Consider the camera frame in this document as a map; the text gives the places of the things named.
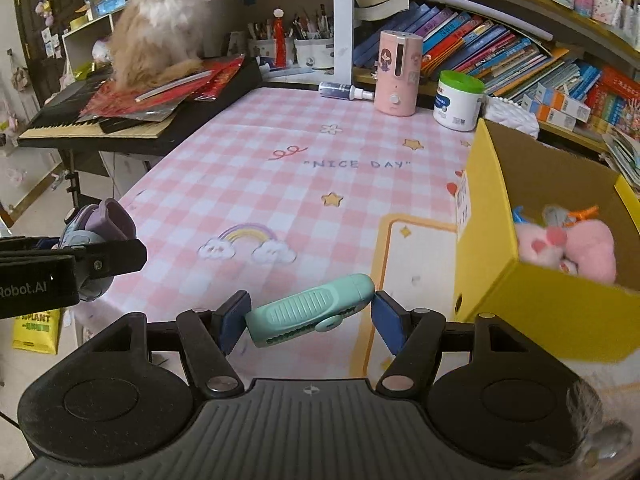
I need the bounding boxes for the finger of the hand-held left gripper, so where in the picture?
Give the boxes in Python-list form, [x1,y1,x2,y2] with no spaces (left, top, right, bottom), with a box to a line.
[0,237,62,251]
[0,238,149,279]

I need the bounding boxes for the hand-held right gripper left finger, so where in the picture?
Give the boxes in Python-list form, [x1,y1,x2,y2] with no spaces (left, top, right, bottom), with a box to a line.
[75,289,253,398]

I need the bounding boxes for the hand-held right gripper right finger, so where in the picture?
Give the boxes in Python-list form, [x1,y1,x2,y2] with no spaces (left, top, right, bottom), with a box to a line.
[372,289,567,396]

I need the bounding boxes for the purple blue plastic toy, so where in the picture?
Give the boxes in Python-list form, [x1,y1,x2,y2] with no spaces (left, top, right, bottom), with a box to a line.
[52,197,137,302]

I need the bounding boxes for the yellow cardboard box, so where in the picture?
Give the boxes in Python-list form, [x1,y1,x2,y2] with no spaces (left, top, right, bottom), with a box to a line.
[452,119,640,364]

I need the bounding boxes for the pink bunny plush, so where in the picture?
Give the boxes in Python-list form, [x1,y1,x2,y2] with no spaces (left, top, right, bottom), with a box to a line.
[515,222,577,274]

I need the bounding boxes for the small grey orange toy figure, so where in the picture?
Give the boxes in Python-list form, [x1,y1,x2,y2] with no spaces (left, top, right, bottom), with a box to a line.
[542,204,601,226]

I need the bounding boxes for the pink pig plush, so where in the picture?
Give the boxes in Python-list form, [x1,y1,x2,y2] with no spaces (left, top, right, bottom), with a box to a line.
[565,219,619,285]

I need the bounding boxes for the yellow packaging bag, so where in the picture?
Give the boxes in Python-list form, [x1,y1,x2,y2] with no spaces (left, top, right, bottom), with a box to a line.
[11,307,61,356]

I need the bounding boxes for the pink checkered tablecloth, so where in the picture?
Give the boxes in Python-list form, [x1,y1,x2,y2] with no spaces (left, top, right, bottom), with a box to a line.
[75,87,501,377]

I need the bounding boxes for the red paper stack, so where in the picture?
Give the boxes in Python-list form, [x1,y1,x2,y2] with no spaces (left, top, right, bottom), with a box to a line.
[77,55,246,124]

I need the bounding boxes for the black keyboard piano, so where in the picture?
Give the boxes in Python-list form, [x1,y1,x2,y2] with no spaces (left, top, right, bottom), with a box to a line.
[17,55,264,157]

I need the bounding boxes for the white cube shelf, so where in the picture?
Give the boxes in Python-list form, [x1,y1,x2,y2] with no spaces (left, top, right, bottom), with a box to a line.
[62,12,116,81]

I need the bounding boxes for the white jar green lid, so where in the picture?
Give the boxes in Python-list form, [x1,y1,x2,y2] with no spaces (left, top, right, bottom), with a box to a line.
[432,71,486,133]

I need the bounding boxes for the white bumpy foam sheet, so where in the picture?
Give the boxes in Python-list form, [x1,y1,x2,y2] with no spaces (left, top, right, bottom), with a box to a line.
[482,95,541,140]

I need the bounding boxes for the pink humidifier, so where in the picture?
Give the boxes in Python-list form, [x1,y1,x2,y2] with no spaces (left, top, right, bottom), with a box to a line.
[374,30,425,117]

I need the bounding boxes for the orange fluffy cat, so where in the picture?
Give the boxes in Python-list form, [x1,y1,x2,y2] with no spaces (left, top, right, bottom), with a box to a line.
[107,0,216,89]

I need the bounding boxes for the orange white carton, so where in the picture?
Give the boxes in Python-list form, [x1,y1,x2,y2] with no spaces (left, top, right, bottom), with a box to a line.
[522,97,576,131]
[535,82,591,121]

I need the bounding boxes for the red hanging ornament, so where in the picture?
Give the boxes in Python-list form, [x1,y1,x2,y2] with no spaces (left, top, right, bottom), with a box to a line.
[272,7,291,69]

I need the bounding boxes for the white pen holder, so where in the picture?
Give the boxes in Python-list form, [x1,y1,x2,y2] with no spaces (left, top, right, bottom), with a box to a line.
[294,35,335,69]

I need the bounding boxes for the stack of paper booklets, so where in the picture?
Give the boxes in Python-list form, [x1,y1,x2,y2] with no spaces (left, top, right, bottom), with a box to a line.
[602,127,640,187]

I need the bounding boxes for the row of colorful books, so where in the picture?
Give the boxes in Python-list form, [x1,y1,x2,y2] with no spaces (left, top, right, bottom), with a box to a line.
[352,2,602,107]

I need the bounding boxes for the red boxed book set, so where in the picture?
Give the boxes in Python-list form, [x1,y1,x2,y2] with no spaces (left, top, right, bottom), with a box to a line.
[582,65,640,137]

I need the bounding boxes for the white lamp bar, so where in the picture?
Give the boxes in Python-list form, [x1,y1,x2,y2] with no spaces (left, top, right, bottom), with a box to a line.
[425,0,554,41]

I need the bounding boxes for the white shelf post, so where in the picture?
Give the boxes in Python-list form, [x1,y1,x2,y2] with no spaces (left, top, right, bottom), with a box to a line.
[332,0,355,84]

